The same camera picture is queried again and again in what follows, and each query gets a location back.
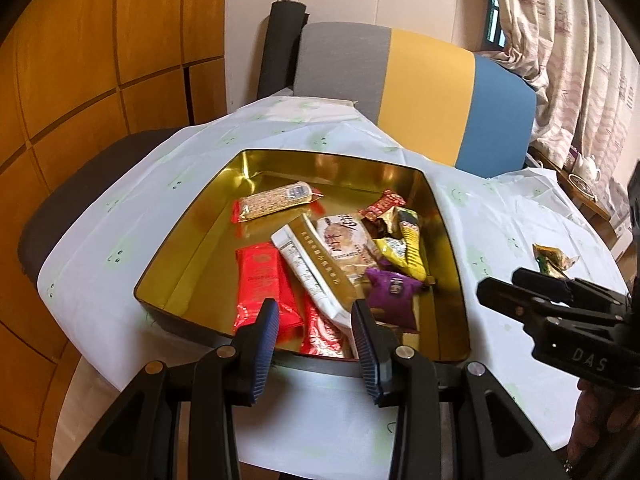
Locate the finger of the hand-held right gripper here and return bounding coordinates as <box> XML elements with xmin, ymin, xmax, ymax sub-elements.
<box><xmin>490</xmin><ymin>277</ymin><xmax>628</xmax><ymax>323</ymax></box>
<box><xmin>511</xmin><ymin>267</ymin><xmax>631</xmax><ymax>306</ymax></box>

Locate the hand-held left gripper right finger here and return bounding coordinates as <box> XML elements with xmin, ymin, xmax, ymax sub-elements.
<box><xmin>350</xmin><ymin>300</ymin><xmax>566</xmax><ymax>480</ymax></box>

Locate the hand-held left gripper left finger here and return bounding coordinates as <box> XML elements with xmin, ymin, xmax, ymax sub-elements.
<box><xmin>57</xmin><ymin>297</ymin><xmax>281</xmax><ymax>480</ymax></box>

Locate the gold green candy packet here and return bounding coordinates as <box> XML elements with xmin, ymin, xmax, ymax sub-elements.
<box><xmin>532</xmin><ymin>242</ymin><xmax>581</xmax><ymax>278</ymax></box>

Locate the red patterned candy packet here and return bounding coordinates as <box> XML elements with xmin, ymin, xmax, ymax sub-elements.
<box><xmin>299</xmin><ymin>290</ymin><xmax>353</xmax><ymax>360</ymax></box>

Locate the purple candy packet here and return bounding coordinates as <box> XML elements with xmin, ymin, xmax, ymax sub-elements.
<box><xmin>364</xmin><ymin>267</ymin><xmax>423</xmax><ymax>332</ymax></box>

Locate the large plain red packet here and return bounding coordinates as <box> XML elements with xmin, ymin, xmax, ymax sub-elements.
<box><xmin>235</xmin><ymin>242</ymin><xmax>306</xmax><ymax>343</ymax></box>

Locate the long white snack packet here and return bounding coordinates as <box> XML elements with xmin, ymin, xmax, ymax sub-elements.
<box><xmin>270</xmin><ymin>214</ymin><xmax>366</xmax><ymax>358</ymax></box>

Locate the gold tin box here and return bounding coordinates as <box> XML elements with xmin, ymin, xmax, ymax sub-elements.
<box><xmin>132</xmin><ymin>149</ymin><xmax>473</xmax><ymax>363</ymax></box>

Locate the gold black snack packet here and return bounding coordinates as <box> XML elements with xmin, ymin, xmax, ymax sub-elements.
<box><xmin>375</xmin><ymin>206</ymin><xmax>421</xmax><ymax>241</ymax></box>

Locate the small dark red packet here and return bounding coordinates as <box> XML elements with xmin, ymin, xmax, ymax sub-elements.
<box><xmin>357</xmin><ymin>189</ymin><xmax>407</xmax><ymax>223</ymax></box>

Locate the person's right hand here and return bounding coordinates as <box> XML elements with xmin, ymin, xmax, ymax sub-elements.
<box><xmin>567</xmin><ymin>377</ymin><xmax>640</xmax><ymax>466</ymax></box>

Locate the white printed tablecloth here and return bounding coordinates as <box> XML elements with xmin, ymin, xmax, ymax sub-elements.
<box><xmin>37</xmin><ymin>95</ymin><xmax>631</xmax><ymax>463</ymax></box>

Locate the wooden side table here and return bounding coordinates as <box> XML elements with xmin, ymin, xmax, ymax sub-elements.
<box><xmin>530</xmin><ymin>147</ymin><xmax>640</xmax><ymax>261</ymax></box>

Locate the round tea tray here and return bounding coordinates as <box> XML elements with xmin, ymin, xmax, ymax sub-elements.
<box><xmin>567</xmin><ymin>172</ymin><xmax>613</xmax><ymax>201</ymax></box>

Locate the yellow snack packet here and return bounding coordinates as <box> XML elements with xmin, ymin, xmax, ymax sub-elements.
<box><xmin>372</xmin><ymin>225</ymin><xmax>436</xmax><ymax>285</ymax></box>

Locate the white orange biscuit packet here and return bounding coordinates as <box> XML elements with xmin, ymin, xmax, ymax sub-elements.
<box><xmin>316</xmin><ymin>212</ymin><xmax>383</xmax><ymax>286</ymax></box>

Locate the white teapot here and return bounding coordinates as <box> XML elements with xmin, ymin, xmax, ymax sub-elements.
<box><xmin>570</xmin><ymin>152</ymin><xmax>603</xmax><ymax>183</ymax></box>

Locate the sesame bar red-ended packet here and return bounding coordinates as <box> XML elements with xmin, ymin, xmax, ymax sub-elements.
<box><xmin>230</xmin><ymin>180</ymin><xmax>325</xmax><ymax>225</ymax></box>

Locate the patterned beige curtain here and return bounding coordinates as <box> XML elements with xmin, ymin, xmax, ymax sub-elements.
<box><xmin>487</xmin><ymin>0</ymin><xmax>640</xmax><ymax>196</ymax></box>

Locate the grey yellow blue chair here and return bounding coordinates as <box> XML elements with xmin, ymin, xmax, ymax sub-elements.
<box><xmin>292</xmin><ymin>21</ymin><xmax>538</xmax><ymax>178</ymax></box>

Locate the dark grey chair seat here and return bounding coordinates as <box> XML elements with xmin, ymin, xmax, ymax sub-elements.
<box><xmin>17</xmin><ymin>127</ymin><xmax>186</xmax><ymax>286</ymax></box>

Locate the window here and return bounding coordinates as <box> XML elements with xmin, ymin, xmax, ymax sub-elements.
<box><xmin>482</xmin><ymin>0</ymin><xmax>508</xmax><ymax>51</ymax></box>

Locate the black rolled mat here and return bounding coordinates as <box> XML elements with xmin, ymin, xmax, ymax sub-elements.
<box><xmin>256</xmin><ymin>0</ymin><xmax>308</xmax><ymax>101</ymax></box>

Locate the wooden wardrobe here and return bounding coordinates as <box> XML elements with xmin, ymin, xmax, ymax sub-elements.
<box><xmin>0</xmin><ymin>0</ymin><xmax>228</xmax><ymax>461</ymax></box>

